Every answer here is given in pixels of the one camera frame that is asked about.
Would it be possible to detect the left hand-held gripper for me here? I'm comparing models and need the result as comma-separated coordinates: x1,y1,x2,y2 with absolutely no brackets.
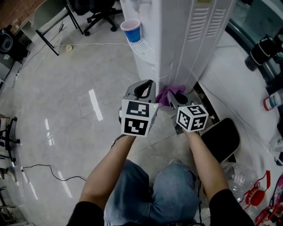
118,79,160,138

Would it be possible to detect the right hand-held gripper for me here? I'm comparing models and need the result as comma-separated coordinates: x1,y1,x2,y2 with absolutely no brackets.
166,91,210,135

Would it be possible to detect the purple cloth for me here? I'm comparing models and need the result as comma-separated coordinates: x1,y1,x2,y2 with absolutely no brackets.
155,85,187,109

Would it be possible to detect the white water dispenser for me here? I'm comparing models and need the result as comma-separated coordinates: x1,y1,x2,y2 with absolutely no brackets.
120,0,237,89

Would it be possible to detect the person's left forearm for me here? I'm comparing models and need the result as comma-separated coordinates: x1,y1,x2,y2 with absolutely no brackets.
79,134,137,211

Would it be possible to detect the person's right forearm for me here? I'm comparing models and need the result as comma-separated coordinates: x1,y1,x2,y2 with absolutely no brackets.
186,131,230,206

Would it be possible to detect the blue cup pink rim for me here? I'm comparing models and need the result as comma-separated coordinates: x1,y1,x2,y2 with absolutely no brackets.
120,18,142,43

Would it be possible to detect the black mesh office chair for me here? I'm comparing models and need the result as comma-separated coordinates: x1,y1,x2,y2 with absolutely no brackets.
68,0,122,38

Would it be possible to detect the person's right leg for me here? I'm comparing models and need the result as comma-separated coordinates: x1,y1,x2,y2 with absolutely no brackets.
152,162,200,224

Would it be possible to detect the person's leg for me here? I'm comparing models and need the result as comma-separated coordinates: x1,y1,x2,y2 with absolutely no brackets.
105,159,156,226
152,162,200,224

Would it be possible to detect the black flask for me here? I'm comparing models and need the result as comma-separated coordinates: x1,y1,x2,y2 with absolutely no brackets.
244,36,275,72

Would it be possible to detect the clear bottle red cap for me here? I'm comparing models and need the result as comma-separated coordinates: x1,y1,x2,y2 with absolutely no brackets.
262,89,283,113

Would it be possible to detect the person's left leg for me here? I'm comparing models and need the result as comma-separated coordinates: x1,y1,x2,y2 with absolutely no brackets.
105,159,156,226

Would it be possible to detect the clear bottle white cap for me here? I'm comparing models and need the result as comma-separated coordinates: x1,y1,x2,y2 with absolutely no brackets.
268,137,283,153

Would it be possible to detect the grey plastic chair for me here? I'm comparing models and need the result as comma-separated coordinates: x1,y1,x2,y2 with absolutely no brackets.
30,0,85,56

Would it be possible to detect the person's black printed shirt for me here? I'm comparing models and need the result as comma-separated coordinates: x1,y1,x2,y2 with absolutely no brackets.
65,188,255,226

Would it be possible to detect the colourful shiny bag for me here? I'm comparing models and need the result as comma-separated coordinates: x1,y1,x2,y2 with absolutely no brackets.
268,178,283,213

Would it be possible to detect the black swivel chair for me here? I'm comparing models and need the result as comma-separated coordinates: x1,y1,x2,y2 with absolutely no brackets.
0,115,21,164

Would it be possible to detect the metal rack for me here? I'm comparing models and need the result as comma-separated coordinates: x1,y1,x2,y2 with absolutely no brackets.
0,187,16,224

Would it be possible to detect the empty jug red handle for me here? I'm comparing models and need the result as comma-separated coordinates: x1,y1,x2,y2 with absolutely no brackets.
220,162,272,219

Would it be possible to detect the black cable with power strip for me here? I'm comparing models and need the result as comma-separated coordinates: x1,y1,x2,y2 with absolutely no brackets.
20,164,87,182

